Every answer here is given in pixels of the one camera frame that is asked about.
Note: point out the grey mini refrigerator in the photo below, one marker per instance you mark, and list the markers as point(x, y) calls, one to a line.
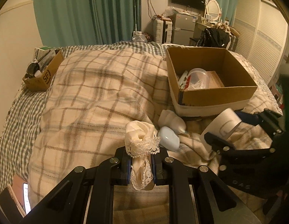
point(183, 29)

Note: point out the white oval vanity mirror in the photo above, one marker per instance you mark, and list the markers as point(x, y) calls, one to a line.
point(213, 10)

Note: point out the cream plaid blanket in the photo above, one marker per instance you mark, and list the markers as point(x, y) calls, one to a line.
point(92, 98)

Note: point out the grey folding hook tool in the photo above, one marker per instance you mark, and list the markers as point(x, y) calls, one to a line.
point(183, 79)

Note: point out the white suitcase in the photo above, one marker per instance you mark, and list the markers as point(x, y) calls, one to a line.
point(162, 30)

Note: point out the green checked bed sheet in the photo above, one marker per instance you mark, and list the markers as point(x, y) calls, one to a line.
point(22, 123)

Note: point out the clear water jug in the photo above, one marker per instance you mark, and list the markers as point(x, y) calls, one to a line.
point(138, 36)

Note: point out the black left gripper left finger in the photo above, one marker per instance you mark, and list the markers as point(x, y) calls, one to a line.
point(85, 195)

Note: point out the small cardboard box with items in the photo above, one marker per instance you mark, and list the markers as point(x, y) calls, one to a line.
point(40, 74)

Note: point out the brown cardboard packet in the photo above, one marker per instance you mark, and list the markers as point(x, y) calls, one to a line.
point(214, 80)

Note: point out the black jacket on chair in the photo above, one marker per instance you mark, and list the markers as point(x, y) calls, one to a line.
point(213, 38)

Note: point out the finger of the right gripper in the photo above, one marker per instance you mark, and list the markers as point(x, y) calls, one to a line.
point(271, 122)
point(218, 144)

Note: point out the white louvered wardrobe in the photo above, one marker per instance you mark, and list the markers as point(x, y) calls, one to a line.
point(263, 34)

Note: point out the cream lace cloth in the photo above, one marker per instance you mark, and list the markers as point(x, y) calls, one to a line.
point(141, 142)

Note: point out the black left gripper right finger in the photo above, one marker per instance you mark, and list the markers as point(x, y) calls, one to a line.
point(198, 195)

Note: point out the phone on bedside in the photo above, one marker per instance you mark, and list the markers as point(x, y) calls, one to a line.
point(18, 191)

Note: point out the large green curtain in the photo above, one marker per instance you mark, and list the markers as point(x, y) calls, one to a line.
point(86, 22)

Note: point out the large open cardboard box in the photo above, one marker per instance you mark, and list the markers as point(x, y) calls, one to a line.
point(239, 86)

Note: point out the white rabbit figurine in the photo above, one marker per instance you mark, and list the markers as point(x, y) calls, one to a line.
point(169, 119)

